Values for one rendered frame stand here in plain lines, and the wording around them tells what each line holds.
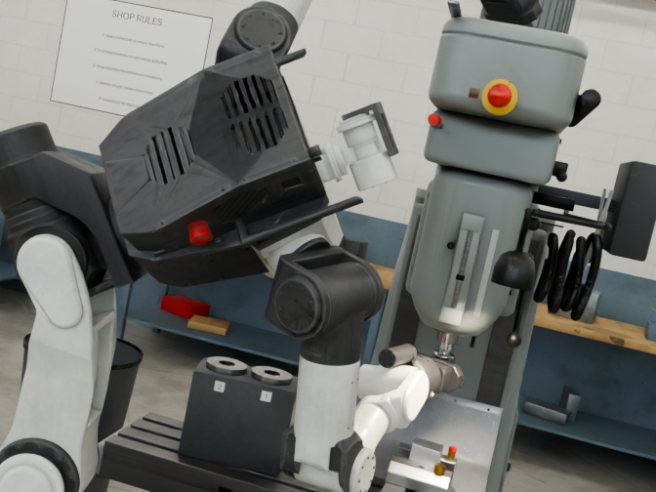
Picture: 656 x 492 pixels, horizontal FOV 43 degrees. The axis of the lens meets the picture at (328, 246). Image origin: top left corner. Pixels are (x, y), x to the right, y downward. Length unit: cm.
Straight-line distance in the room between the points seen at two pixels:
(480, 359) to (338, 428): 93
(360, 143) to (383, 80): 471
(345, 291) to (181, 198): 26
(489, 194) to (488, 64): 26
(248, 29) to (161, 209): 35
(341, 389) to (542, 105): 61
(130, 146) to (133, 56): 537
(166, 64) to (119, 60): 38
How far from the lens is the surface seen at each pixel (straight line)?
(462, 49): 150
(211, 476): 179
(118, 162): 123
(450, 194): 161
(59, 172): 130
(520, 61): 149
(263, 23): 136
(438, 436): 211
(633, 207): 191
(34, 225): 132
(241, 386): 177
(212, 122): 116
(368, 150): 130
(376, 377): 151
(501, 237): 161
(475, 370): 212
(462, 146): 157
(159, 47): 651
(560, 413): 548
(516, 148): 157
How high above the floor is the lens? 162
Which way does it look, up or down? 7 degrees down
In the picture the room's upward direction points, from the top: 12 degrees clockwise
